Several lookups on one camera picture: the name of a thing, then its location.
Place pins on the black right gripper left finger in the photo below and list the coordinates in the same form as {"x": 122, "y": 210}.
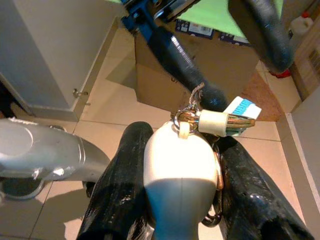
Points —
{"x": 117, "y": 195}

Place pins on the brown cardboard box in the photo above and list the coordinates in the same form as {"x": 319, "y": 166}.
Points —
{"x": 225, "y": 72}

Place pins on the white door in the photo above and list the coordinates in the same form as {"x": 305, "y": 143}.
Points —
{"x": 50, "y": 50}

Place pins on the keys with white oval fob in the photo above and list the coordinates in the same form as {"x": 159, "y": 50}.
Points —
{"x": 180, "y": 155}

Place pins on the silver robot leg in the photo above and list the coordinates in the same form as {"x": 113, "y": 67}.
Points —
{"x": 37, "y": 150}

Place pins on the white plastic bottle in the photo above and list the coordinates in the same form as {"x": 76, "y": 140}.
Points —
{"x": 301, "y": 25}

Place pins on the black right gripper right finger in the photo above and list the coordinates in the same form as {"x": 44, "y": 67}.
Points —
{"x": 250, "y": 200}

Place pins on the brown floor mat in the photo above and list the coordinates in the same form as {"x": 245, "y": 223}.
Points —
{"x": 262, "y": 100}

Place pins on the small metal door latch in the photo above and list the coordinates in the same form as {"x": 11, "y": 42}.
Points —
{"x": 78, "y": 93}

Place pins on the blue printed carton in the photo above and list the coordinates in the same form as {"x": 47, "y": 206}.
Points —
{"x": 197, "y": 28}

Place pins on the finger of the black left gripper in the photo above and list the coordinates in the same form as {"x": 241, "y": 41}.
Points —
{"x": 265, "y": 35}
{"x": 180, "y": 62}

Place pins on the light green sheet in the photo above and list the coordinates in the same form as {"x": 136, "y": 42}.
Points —
{"x": 212, "y": 12}

